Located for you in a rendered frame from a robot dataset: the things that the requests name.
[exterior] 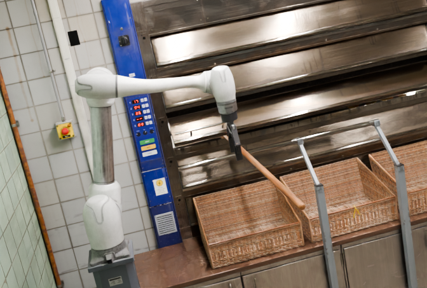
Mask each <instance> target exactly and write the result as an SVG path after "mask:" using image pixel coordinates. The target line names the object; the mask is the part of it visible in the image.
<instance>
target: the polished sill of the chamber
mask: <svg viewBox="0 0 427 288"><path fill-rule="evenodd" d="M423 97H427V89H424V90H419V91H416V92H410V93H406V94H402V95H397V96H394V97H389V98H386V99H381V100H376V101H372V102H368V103H364V104H359V105H356V106H351V107H345V108H342V109H338V110H334V111H329V112H326V113H321V114H316V115H312V116H307V117H304V118H299V119H296V120H291V121H286V122H283V123H277V124H274V125H269V126H266V127H260V128H256V129H253V130H247V131H244V132H239V133H238V137H239V140H240V141H242V140H245V139H250V138H253V137H258V136H262V135H266V134H271V133H275V132H280V131H283V130H288V129H291V128H296V127H301V126H304V125H309V124H313V123H318V122H321V121H326V120H331V119H334V118H339V117H342V116H347V115H351V114H356V113H360V112H364V111H369V110H372V109H377V108H380V107H385V106H390V105H393V104H399V103H402V102H407V101H410V100H415V99H420V98H423ZM223 144H229V141H228V140H227V139H226V138H225V137H224V136H222V137H218V138H214V139H209V140H206V141H201V142H195V143H192V144H188V145H184V146H179V147H174V148H173V150H174V153H175V156H177V155H180V154H186V153H190V152H194V151H199V150H202V149H207V148H210V147H215V146H220V145H223Z"/></svg>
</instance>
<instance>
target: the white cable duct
mask: <svg viewBox="0 0 427 288"><path fill-rule="evenodd" d="M48 4H49V7H50V12H51V16H52V19H53V24H54V27H55V32H56V35H57V39H58V43H59V47H60V51H61V54H62V59H63V62H64V67H65V71H66V74H67V79H68V82H69V86H70V89H71V94H72V99H73V102H74V106H75V109H76V114H77V117H78V121H79V126H80V129H81V133H82V136H83V141H84V144H85V149H86V153H87V157H88V161H89V164H90V168H91V173H92V176H93V159H92V138H91V135H90V130H89V127H88V122H87V119H86V114H85V110H84V107H83V102H82V99H81V96H79V95H77V93H76V92H75V80H76V74H75V71H74V66H73V63H72V59H71V54H70V51H69V46H68V43H67V39H66V36H65V31H64V26H63V23H62V19H61V16H60V11H59V8H58V3H57V0H48Z"/></svg>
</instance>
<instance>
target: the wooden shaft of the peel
mask: <svg viewBox="0 0 427 288"><path fill-rule="evenodd" d="M241 152H242V155H243V156H244V157H245V158H246V159H247V160H248V161H249V162H250V163H251V164H253V165H254V166H255V167H256V168H257V169H258V170H259V171H260V172H261V173H262V174H263V175H264V176H265V177H266V178H267V179H268V180H270V181H271V182H272V183H273V184H274V185H275V186H276V187H277V188H278V189H279V190H280V191H281V192H282V193H283V194H284V195H285V196H286V197H287V198H288V199H289V200H290V201H291V202H292V203H293V204H294V205H295V206H296V207H297V208H298V209H300V210H304V209H305V208H306V205H305V204H304V203H303V202H302V201H301V200H300V199H299V198H298V197H296V196H295V195H294V194H293V192H291V191H290V190H289V189H288V188H287V187H286V186H284V185H283V184H282V183H281V182H280V181H279V180H278V179H277V178H276V177H275V176H274V175H273V174H272V173H270V172H269V171H268V170H267V169H266V168H265V167H263V166H262V165H261V164H260V163H259V162H258V161H257V160H256V159H255V158H254V157H253V156H252V155H251V154H249V153H248V152H247V151H246V150H245V149H244V148H242V147H241Z"/></svg>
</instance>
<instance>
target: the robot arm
mask: <svg viewBox="0 0 427 288"><path fill-rule="evenodd" d="M183 88H198V89H200V90H202V91H203V92H204V93H211V94H213V96H214V97H215V99H216V103H217V108H218V110H219V113H220V116H221V120H222V122H226V130H227V136H228V141H229V147H230V150H231V153H234V152H235V155H236V161H239V160H243V156H242V152H241V144H240V140H239V137H238V132H237V129H236V124H234V120H237V119H238V116H237V112H236V110H237V109H238V108H237V104H236V97H235V93H236V89H235V84H234V79H233V75H232V73H231V71H230V69H229V67H228V66H226V65H220V66H217V67H214V68H213V69H212V70H211V71H204V72H203V73H202V74H201V75H199V76H187V77H179V78H163V79H137V78H129V77H125V76H119V75H113V74H112V72H111V71H110V70H108V69H106V68H103V67H96V68H93V69H91V70H90V71H88V72H87V73H86V74H84V75H82V76H79V77H77V78H76V80H75V92H76V93H77V95H79V96H81V97H84V98H86V103H87V104H88V106H89V107H90V122H91V146H92V159H93V182H92V183H91V184H90V186H89V189H88V201H87V202H86V203H85V206H84V208H83V221H84V225H85V230H86V234H87V237H88V240H89V242H90V245H91V253H92V254H91V262H90V266H91V267H94V266H97V265H99V264H103V263H107V264H112V263H113V261H115V260H118V259H123V258H128V257H130V256H131V254H130V252H129V248H128V244H129V243H130V241H129V239H125V238H124V235H123V227H122V221H121V214H122V208H123V204H122V197H121V186H120V184H119V182H118V181H117V180H115V179H114V151H113V136H112V107H111V106H112V105H113V104H114V101H115V98H120V97H126V96H131V95H139V94H145V93H157V92H165V91H170V90H178V89H183ZM237 143H238V144H237Z"/></svg>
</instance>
